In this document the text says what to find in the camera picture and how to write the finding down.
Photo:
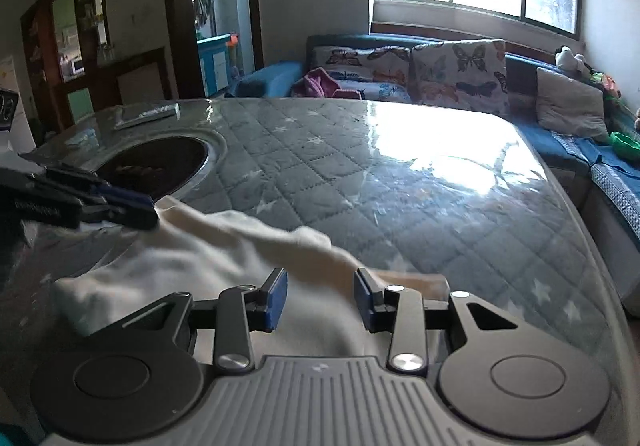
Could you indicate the quilted star table cover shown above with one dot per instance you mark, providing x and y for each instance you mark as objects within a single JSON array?
[{"x": 400, "y": 206}]

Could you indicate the orange toy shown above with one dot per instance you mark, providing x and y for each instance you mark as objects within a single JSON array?
[{"x": 231, "y": 42}]

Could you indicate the pink garment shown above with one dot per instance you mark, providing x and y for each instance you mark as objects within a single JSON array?
[{"x": 320, "y": 83}]

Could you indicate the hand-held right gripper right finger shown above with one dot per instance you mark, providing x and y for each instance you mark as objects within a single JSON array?
[{"x": 364, "y": 300}]

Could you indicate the grey remote control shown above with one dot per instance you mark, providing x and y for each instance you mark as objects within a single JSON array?
[{"x": 147, "y": 115}]

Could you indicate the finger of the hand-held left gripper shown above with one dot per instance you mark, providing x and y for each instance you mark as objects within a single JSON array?
[
  {"x": 125, "y": 198},
  {"x": 135, "y": 218}
]

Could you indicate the patterned blue sofa cover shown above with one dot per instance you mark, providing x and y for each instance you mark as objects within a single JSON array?
[{"x": 620, "y": 196}]

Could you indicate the white microwave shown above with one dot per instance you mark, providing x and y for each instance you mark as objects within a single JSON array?
[{"x": 77, "y": 66}]

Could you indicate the dark wooden door frame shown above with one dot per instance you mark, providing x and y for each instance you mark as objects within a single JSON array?
[{"x": 175, "y": 26}]

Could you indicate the panda plush toy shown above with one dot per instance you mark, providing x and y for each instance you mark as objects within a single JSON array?
[{"x": 570, "y": 60}]

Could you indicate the white appliance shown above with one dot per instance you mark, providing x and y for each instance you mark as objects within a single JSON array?
[{"x": 22, "y": 126}]

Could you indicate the green and pink toy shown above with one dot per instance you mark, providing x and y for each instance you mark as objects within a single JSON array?
[{"x": 606, "y": 83}]

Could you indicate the blue sofa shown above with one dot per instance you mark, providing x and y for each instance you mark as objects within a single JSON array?
[{"x": 520, "y": 68}]

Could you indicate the dark wooden display cabinet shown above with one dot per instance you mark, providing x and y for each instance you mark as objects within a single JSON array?
[{"x": 145, "y": 66}]

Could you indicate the teal object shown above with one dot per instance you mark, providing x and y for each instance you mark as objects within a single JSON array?
[{"x": 15, "y": 436}]

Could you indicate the hanging clothes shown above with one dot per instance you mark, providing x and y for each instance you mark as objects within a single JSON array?
[{"x": 201, "y": 3}]

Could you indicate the square butterfly print pillow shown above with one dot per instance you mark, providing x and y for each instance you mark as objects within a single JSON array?
[{"x": 460, "y": 76}]

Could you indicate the cream garment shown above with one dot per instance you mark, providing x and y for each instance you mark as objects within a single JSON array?
[{"x": 200, "y": 251}]

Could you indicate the blue cloth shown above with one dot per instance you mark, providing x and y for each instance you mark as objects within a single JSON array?
[{"x": 580, "y": 148}]

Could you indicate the turquoise cabinet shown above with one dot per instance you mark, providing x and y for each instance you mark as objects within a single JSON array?
[{"x": 212, "y": 66}]

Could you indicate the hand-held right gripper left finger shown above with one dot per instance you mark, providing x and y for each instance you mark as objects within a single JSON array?
[{"x": 277, "y": 298}]

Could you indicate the dark device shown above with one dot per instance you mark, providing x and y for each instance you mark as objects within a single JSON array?
[{"x": 7, "y": 111}]

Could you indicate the green bowl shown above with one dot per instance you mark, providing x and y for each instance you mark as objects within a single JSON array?
[{"x": 625, "y": 143}]

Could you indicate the round dark table opening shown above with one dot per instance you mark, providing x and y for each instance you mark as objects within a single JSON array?
[{"x": 150, "y": 161}]

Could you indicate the long butterfly print cushion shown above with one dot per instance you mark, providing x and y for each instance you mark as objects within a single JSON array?
[{"x": 365, "y": 61}]

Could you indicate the grey pillow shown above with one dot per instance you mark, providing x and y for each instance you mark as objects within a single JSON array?
[{"x": 570, "y": 106}]

